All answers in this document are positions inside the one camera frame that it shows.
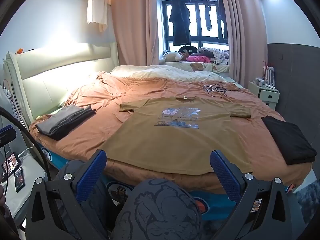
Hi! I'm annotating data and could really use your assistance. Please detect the striped white bag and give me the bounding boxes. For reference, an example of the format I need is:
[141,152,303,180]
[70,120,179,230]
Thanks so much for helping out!
[261,60,275,87]

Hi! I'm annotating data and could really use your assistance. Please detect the blue cartoon bed sheet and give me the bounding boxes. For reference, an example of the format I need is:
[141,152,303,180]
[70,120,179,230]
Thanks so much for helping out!
[40,145,298,220]

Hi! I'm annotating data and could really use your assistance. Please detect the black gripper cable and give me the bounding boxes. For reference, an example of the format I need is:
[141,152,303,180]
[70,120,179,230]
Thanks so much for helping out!
[0,106,52,180]

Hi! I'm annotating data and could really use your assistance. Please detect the folded black garment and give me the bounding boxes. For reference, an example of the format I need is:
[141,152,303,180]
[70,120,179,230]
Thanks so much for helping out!
[261,116,317,166]

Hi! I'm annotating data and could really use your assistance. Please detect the cream padded headboard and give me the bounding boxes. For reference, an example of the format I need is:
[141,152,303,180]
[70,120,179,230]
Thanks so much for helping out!
[4,42,119,125]

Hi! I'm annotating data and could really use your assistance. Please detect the orange blanket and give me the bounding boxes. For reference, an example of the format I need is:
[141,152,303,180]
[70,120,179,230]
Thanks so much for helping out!
[29,71,313,195]

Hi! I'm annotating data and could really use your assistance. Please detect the folded grey garment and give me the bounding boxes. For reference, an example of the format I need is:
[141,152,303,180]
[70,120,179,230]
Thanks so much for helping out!
[35,104,93,135]

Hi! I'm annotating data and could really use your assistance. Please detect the white socket strip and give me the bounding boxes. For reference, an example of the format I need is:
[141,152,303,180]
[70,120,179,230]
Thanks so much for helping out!
[2,80,13,100]

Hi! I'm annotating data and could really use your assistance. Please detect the black smartphone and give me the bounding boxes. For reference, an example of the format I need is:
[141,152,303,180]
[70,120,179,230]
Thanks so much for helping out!
[15,167,25,193]

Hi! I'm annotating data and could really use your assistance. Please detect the grey padded chair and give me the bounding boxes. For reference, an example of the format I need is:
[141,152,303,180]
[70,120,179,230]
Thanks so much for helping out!
[0,87,34,143]

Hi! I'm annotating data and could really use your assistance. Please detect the dark hanging garment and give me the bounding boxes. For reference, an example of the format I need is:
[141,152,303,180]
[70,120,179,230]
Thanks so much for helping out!
[216,0,228,39]

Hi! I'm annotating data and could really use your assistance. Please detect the black hanging coat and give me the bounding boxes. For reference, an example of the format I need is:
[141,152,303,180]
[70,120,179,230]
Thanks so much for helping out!
[169,0,192,46]

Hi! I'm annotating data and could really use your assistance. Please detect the white bedside cabinet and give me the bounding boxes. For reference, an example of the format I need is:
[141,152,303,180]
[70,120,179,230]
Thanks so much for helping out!
[247,80,280,110]

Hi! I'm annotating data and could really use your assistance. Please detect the white hanging garment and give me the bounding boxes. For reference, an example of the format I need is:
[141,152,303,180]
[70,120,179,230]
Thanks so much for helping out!
[86,0,108,33]

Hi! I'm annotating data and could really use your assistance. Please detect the floral cloth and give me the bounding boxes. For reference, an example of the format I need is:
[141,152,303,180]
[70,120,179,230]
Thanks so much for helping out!
[197,47,230,64]

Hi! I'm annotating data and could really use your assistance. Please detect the cream duvet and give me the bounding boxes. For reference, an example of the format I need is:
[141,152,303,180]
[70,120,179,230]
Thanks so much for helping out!
[89,64,225,85]

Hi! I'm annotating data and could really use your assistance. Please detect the tablet with lit screen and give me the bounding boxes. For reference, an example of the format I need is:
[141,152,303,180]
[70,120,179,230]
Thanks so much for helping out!
[1,152,20,178]

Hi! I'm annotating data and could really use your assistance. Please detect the person's grey printed pants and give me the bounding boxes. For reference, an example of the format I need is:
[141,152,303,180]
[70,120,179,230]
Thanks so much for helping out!
[54,159,203,240]

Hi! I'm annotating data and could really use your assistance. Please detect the white side table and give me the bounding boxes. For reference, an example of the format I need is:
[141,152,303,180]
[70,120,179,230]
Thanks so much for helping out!
[0,142,49,230]

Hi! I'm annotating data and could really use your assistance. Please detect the black framed window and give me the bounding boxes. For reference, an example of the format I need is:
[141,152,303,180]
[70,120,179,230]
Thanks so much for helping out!
[161,0,229,53]

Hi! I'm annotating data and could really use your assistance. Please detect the white plush toy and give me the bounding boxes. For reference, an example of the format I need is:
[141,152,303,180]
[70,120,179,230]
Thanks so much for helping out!
[159,51,182,64]

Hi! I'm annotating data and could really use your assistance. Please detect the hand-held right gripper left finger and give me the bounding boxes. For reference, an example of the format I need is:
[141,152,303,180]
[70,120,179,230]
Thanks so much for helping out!
[25,149,108,240]

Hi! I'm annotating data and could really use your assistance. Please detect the black plush toy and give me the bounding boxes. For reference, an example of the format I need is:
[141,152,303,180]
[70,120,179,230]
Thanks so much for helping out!
[179,45,197,54]

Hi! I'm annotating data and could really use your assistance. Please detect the pink curtain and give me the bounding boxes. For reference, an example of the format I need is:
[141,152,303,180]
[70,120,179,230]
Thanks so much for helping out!
[109,0,160,67]
[216,0,269,82]

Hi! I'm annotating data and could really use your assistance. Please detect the dark hanging trousers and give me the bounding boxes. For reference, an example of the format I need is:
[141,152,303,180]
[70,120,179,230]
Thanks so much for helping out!
[203,0,213,30]

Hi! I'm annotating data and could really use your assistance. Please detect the black cable bundle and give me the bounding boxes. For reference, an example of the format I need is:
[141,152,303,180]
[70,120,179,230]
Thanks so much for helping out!
[204,81,237,97]

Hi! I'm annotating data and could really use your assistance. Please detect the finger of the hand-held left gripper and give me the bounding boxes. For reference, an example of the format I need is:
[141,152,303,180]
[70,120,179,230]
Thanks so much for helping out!
[0,126,17,147]

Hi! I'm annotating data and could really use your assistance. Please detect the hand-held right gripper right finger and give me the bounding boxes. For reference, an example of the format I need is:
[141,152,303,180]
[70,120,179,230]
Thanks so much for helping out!
[209,149,293,240]

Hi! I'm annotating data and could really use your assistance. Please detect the brown printed t-shirt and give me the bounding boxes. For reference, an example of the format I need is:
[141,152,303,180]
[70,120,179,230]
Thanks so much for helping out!
[100,96,253,175]

